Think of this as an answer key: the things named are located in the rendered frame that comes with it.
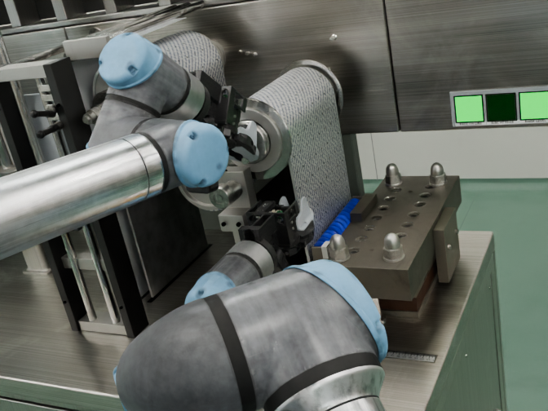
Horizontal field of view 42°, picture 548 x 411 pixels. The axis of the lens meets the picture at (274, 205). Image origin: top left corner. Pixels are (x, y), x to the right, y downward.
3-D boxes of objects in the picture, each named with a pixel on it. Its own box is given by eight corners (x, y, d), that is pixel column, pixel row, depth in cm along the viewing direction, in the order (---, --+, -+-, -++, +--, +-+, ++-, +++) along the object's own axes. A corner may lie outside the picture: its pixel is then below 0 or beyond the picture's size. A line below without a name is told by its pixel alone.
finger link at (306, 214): (320, 185, 125) (298, 208, 117) (325, 216, 127) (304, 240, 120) (304, 185, 126) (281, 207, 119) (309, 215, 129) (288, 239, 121)
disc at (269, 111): (226, 182, 128) (204, 103, 123) (227, 180, 128) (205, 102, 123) (299, 177, 121) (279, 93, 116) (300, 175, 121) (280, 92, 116)
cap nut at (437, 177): (427, 186, 145) (425, 165, 144) (431, 179, 148) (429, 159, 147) (444, 186, 144) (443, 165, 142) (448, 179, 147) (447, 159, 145)
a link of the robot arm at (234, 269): (187, 338, 102) (174, 287, 99) (224, 298, 111) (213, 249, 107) (235, 343, 98) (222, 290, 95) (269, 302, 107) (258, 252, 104)
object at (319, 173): (306, 255, 128) (288, 160, 122) (349, 201, 147) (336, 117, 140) (308, 255, 128) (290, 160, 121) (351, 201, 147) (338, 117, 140)
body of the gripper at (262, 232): (300, 198, 117) (269, 231, 107) (309, 245, 120) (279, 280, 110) (259, 197, 120) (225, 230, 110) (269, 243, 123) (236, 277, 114)
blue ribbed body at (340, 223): (312, 260, 129) (309, 243, 128) (351, 210, 147) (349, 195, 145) (330, 261, 128) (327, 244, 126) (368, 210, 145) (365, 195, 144)
